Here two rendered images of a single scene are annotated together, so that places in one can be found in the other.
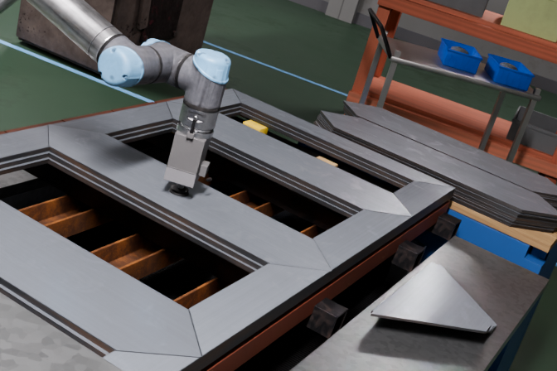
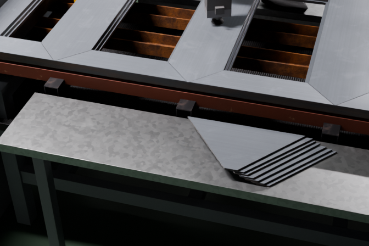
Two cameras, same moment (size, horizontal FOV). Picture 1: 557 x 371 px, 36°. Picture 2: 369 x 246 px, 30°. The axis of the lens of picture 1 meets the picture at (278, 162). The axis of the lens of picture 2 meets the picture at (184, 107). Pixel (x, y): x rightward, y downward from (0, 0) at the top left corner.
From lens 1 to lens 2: 2.30 m
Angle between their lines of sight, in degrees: 72
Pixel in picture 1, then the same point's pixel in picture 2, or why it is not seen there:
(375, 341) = (179, 131)
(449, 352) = (201, 164)
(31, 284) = (71, 15)
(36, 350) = not seen: outside the picture
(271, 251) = (184, 60)
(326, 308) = (182, 103)
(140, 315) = (72, 40)
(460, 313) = (236, 154)
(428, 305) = (228, 138)
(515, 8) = not seen: outside the picture
